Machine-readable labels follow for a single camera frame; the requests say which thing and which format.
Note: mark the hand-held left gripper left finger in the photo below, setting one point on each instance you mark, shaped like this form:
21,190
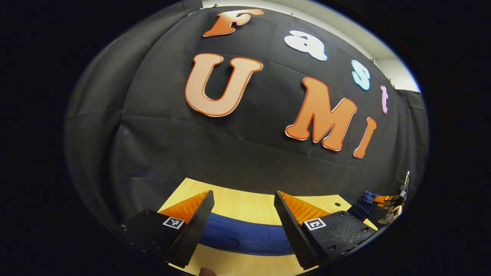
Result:
191,234

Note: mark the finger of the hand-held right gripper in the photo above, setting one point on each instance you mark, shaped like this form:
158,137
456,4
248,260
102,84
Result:
383,200

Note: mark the black backdrop cloth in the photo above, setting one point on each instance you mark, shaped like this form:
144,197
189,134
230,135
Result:
249,149

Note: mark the blue denim jeans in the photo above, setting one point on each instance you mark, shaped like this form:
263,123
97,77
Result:
245,237

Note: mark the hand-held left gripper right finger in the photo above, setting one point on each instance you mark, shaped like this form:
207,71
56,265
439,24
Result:
297,237

